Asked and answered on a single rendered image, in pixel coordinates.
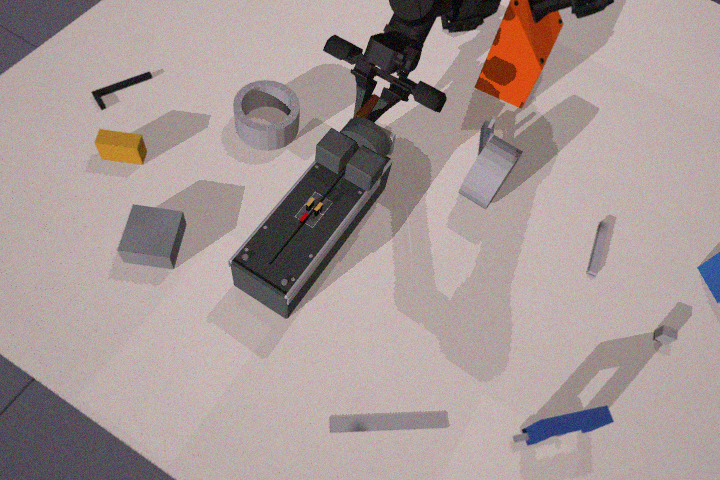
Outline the grey hollow cylinder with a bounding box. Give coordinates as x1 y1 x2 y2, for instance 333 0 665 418
233 80 300 151
458 135 523 210

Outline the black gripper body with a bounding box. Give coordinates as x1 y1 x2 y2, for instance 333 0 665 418
323 19 447 113

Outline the black l-shaped bar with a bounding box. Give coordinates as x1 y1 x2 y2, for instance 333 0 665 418
91 72 153 110

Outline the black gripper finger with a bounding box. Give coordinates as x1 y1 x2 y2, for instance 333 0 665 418
351 69 377 116
367 87 409 122

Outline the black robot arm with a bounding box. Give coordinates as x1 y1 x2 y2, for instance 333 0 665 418
363 0 614 74

